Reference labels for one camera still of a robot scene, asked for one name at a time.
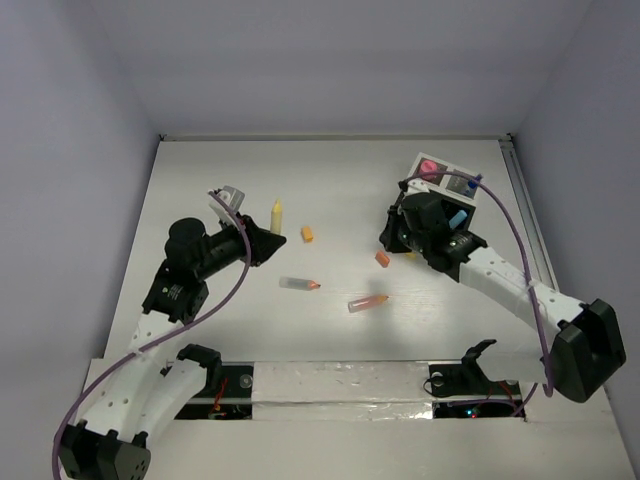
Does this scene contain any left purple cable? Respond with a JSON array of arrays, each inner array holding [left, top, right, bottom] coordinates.
[[52, 192, 252, 480]]

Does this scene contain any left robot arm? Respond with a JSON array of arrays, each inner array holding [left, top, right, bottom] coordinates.
[[52, 214, 286, 479]]

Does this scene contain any pink cap marker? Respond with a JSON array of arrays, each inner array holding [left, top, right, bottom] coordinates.
[[418, 159, 439, 178]]

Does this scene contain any aluminium rail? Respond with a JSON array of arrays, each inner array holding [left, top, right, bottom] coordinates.
[[498, 133, 581, 355]]

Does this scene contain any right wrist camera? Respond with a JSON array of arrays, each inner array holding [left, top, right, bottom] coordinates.
[[398, 178, 430, 196]]

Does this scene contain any red orange marker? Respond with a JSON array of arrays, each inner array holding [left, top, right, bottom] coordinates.
[[347, 294, 389, 313]]

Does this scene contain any black and white organizer box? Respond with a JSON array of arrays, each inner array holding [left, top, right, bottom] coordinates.
[[408, 153, 480, 230]]

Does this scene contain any yellow marker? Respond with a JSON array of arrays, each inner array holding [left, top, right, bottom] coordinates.
[[270, 199, 283, 235]]

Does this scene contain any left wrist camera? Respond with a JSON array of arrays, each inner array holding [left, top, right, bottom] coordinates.
[[209, 185, 245, 225]]

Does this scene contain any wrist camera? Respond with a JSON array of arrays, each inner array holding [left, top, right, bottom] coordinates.
[[209, 185, 245, 225], [398, 178, 430, 196]]

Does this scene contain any light blue marker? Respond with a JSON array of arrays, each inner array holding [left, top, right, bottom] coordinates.
[[449, 210, 468, 230]]

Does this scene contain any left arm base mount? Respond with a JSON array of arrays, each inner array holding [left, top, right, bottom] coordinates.
[[175, 363, 254, 420]]

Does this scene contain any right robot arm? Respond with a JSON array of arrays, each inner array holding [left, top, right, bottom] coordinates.
[[379, 192, 626, 403]]

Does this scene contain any clear blue cap bottle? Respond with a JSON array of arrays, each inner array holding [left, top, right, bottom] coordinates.
[[463, 174, 483, 198]]

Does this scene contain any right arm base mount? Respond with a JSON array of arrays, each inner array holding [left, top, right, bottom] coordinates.
[[422, 339, 525, 420]]

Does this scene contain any orange tip clear marker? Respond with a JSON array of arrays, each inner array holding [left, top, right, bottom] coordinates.
[[279, 277, 321, 291]]

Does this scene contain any dark orange marker cap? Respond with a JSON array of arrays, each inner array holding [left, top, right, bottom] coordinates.
[[375, 250, 390, 268]]

